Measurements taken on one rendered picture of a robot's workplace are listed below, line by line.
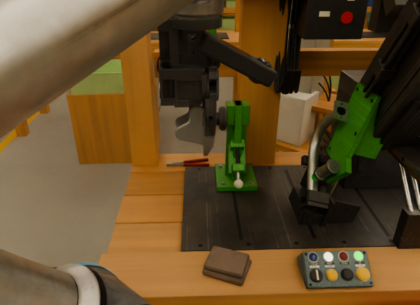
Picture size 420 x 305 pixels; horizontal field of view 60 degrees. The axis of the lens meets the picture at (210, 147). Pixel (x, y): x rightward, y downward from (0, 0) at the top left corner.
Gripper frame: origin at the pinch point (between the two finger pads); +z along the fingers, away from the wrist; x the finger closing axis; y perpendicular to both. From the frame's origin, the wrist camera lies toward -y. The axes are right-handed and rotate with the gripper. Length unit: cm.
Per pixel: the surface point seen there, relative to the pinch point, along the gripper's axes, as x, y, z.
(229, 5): -716, -91, 63
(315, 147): -39, -34, 22
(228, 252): -13.3, -5.7, 35.9
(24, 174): -210, 135, 132
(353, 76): -53, -48, 5
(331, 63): -72, -48, 6
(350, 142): -27.0, -37.6, 14.2
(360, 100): -31, -40, 5
